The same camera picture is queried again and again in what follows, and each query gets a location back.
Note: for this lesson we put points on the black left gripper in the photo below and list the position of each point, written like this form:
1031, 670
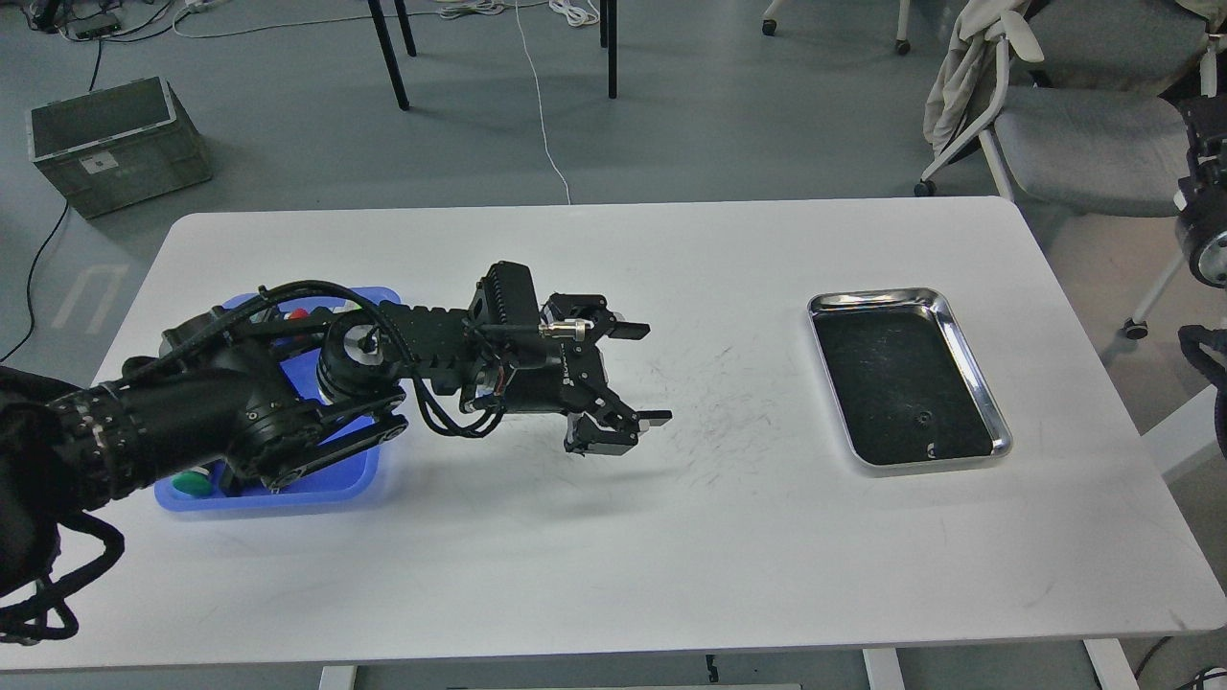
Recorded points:
562, 371

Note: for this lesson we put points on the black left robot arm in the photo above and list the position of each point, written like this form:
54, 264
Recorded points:
289, 382

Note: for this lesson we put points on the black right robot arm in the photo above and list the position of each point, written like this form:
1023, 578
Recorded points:
1201, 231

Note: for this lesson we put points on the blue plastic tray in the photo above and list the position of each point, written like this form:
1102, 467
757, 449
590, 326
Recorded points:
333, 485

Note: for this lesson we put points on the stainless steel tray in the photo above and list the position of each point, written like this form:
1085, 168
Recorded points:
891, 353

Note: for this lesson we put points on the beige jacket on chair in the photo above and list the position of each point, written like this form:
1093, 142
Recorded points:
963, 67

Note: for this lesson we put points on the grey plastic crate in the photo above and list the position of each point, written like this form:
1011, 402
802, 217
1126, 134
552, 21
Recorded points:
109, 149

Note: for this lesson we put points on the grey office chair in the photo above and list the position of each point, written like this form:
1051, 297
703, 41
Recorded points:
1070, 106

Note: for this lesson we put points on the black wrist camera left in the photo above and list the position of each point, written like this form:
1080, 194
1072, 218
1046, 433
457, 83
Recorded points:
504, 315

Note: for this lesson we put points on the green push button switch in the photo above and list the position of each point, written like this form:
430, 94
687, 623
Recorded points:
195, 482

